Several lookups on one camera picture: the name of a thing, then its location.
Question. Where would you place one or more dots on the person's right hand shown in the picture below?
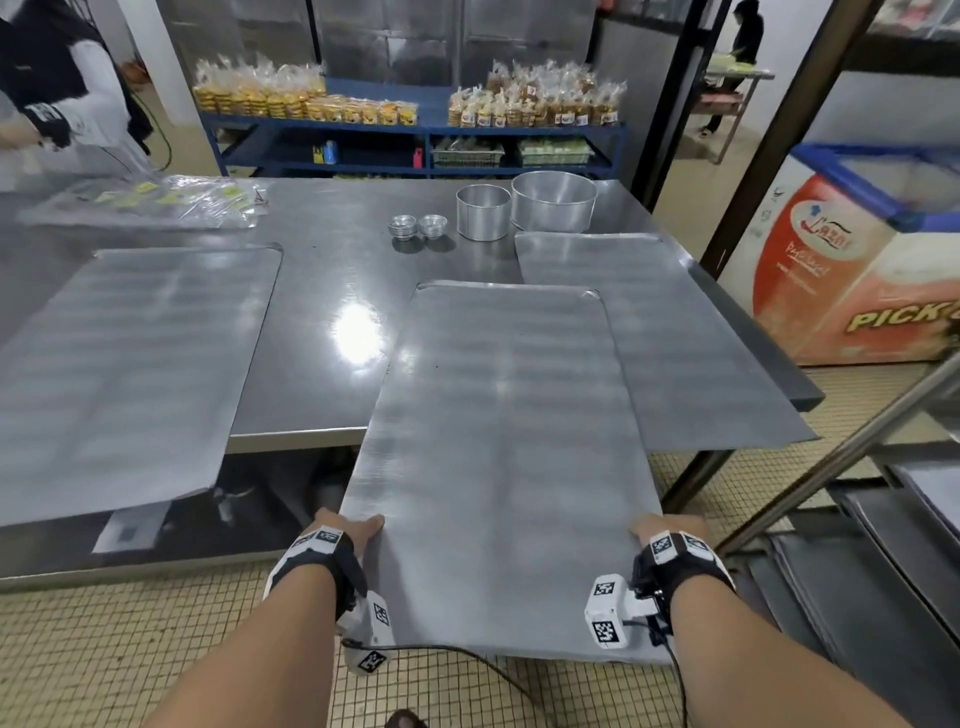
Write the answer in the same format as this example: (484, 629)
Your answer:
(675, 555)

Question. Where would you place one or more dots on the person's left hand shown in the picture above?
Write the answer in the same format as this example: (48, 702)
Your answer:
(334, 551)

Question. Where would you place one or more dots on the large round cake tin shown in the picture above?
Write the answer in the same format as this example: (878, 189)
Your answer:
(553, 202)

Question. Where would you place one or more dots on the blue metal shelf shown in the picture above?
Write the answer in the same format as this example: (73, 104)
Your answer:
(390, 139)

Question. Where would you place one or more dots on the small metal tart mould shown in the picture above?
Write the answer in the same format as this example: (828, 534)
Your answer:
(403, 226)
(433, 225)

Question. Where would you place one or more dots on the pile of yellow pastry packets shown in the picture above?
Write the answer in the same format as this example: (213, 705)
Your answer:
(300, 97)

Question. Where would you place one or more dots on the large aluminium baking tray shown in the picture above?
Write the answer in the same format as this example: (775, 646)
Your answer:
(127, 375)
(502, 450)
(667, 330)

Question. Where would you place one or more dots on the person's shoe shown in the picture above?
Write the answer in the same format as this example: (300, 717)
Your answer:
(406, 720)

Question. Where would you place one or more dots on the red and white chest freezer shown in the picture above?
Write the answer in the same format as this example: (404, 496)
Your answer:
(855, 262)

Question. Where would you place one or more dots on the stainless steel cabinet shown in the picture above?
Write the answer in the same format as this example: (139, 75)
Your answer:
(390, 34)

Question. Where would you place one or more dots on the metal tray rack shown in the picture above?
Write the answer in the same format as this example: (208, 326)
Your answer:
(832, 465)

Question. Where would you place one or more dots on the person's left forearm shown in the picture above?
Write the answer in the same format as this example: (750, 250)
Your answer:
(255, 660)

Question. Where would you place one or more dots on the steel side table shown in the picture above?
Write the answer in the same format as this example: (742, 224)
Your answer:
(739, 90)

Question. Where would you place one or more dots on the person's right forearm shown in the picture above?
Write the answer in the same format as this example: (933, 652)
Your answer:
(757, 660)

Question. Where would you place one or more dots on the person's left thumb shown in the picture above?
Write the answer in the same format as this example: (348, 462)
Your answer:
(365, 529)

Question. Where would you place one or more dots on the green plastic basket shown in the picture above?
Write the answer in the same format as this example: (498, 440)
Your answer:
(555, 151)
(466, 154)

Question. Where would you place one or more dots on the small round cake tin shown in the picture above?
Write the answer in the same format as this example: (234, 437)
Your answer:
(484, 214)

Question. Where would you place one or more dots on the stack of trays in rack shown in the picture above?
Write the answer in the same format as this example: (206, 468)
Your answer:
(862, 585)

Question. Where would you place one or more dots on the pile of brown pastry packets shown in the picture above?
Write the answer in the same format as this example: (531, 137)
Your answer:
(536, 97)

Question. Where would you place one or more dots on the pile of clear plastic bags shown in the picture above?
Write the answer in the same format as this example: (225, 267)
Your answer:
(150, 201)

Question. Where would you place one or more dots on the white paper label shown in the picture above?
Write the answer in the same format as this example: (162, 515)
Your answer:
(133, 529)

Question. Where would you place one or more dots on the person's right thumb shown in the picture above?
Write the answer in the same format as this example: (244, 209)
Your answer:
(645, 529)

